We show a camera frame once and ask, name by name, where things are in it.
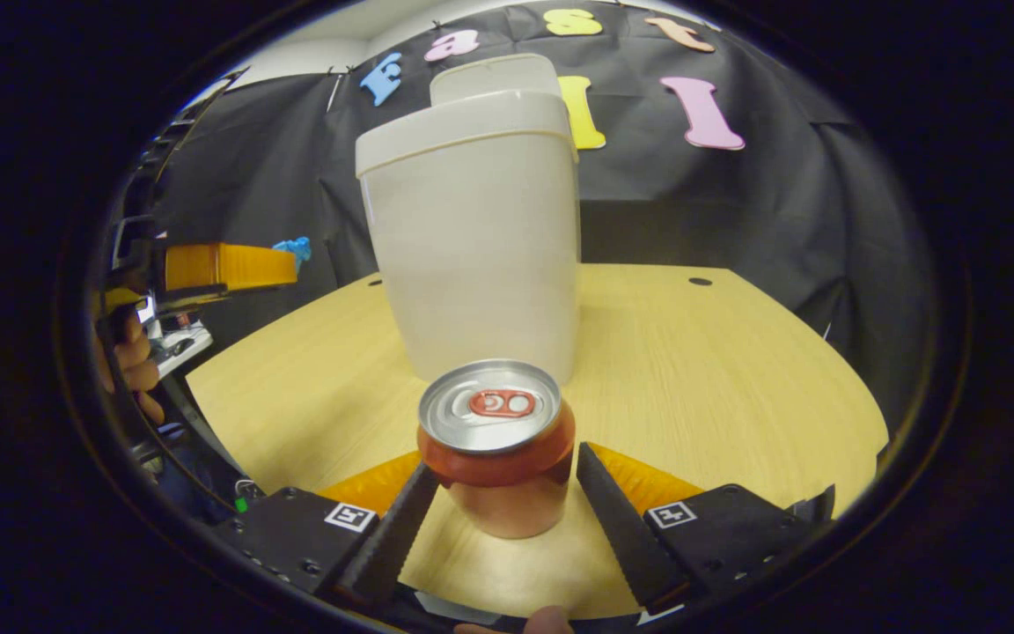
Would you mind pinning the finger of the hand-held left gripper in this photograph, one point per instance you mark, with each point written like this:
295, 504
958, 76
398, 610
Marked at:
225, 266

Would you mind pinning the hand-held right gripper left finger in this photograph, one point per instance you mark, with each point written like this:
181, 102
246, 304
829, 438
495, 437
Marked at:
388, 537

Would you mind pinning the blue paper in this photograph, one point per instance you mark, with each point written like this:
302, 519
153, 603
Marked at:
294, 251

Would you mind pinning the white side desk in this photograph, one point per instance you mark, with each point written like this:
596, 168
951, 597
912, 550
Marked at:
181, 345

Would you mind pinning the white desktop garbage bin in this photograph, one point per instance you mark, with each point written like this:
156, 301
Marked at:
472, 246

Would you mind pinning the red pop can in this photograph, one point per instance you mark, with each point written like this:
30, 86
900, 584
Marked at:
494, 467

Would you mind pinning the wooden desktop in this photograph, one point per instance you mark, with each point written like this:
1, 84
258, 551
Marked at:
692, 396

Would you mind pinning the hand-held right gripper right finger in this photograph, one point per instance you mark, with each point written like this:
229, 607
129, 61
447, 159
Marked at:
621, 528

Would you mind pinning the black backdrop cloth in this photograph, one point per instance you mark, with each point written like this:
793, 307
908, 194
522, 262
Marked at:
692, 202

